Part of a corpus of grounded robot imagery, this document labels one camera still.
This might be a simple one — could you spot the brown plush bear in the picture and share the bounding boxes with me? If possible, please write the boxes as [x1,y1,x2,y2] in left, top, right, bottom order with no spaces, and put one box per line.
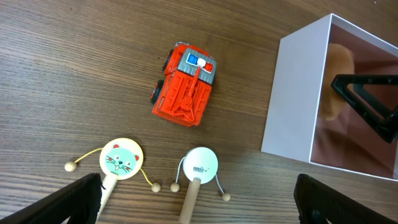
[318,44,354,121]

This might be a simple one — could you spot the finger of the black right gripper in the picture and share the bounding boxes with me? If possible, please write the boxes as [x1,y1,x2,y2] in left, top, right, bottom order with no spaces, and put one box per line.
[341,74,397,143]

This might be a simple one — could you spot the white rattle drum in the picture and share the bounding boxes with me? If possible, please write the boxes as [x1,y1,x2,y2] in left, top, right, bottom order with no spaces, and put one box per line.
[170,147,231,224]

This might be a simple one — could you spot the yellow cat rattle drum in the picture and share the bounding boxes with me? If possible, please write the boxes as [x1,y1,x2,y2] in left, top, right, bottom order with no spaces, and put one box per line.
[64,138,161,215]

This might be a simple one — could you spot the pink open cardboard box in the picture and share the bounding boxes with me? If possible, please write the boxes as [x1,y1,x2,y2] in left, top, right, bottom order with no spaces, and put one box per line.
[261,14,397,181]

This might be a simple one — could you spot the red toy fire truck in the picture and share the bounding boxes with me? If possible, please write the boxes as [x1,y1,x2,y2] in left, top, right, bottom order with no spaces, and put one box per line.
[150,42,217,127]

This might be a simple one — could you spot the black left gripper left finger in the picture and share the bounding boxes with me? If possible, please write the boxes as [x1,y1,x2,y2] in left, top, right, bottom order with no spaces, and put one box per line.
[1,173,102,224]

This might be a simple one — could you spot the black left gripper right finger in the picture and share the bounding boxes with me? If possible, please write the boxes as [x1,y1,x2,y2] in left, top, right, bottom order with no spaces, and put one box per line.
[294,174,397,224]

